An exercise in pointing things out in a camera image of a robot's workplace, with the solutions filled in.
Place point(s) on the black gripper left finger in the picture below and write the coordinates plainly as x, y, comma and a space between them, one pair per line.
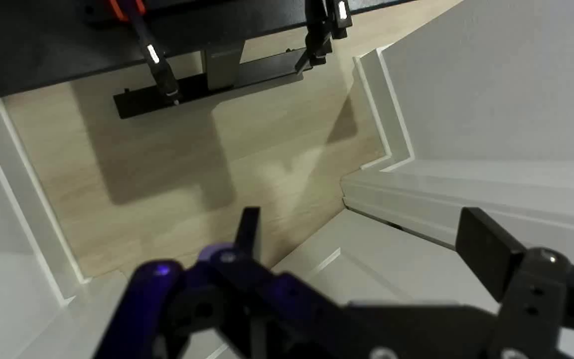
234, 300

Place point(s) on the black base board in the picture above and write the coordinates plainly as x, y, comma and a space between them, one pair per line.
34, 41

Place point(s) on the white door frame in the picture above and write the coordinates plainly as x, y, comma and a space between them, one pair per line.
393, 193

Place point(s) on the black metal base bracket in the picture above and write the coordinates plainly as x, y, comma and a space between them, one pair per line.
160, 101

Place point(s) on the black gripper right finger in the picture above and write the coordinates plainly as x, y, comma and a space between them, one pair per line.
532, 286

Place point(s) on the black orange spring clamp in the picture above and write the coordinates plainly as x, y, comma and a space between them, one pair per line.
158, 67
317, 33

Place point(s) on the white baseboard trim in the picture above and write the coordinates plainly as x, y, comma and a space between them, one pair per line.
28, 201

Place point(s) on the white panel door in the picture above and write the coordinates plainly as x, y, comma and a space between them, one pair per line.
379, 260

